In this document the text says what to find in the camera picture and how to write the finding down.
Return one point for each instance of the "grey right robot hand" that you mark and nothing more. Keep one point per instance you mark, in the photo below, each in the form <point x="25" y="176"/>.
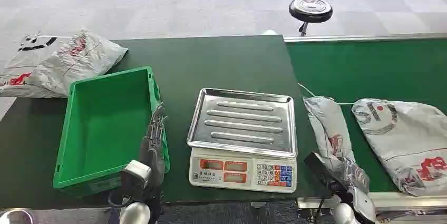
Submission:
<point x="356" y="178"/>

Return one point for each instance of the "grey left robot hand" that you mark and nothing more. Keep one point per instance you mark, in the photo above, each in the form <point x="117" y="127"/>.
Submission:
<point x="153" y="149"/>

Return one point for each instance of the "narrow grey plastic parcel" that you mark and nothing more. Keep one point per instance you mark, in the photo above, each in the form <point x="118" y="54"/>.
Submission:
<point x="324" y="128"/>

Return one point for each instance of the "large grey parcel red print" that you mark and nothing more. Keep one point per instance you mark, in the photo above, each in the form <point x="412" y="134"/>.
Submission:
<point x="408" y="138"/>

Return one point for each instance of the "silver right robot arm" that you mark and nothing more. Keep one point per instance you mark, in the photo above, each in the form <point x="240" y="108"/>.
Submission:
<point x="363" y="205"/>

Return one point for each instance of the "green plastic crate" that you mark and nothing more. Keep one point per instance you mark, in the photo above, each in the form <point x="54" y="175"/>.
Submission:
<point x="104" y="128"/>

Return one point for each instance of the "white electronic scale body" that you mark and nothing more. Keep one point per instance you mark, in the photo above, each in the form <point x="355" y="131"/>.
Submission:
<point x="241" y="173"/>

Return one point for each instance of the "steel scale tray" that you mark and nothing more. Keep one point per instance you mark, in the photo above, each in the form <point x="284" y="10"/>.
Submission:
<point x="244" y="121"/>

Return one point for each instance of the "crumpled grey parcel red print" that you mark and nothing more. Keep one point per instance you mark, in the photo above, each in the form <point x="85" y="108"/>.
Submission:
<point x="80" y="61"/>

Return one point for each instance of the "round grey metal object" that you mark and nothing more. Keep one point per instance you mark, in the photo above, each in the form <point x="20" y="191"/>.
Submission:
<point x="15" y="217"/>

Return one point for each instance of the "white parcel with black smile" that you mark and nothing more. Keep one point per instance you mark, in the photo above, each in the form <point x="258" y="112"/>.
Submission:
<point x="21" y="65"/>

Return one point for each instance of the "small white rounded object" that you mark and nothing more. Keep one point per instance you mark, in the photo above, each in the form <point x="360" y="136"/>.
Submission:
<point x="270" y="32"/>

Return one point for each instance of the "black round stool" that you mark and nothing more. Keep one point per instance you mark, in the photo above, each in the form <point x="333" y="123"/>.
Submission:
<point x="310" y="9"/>

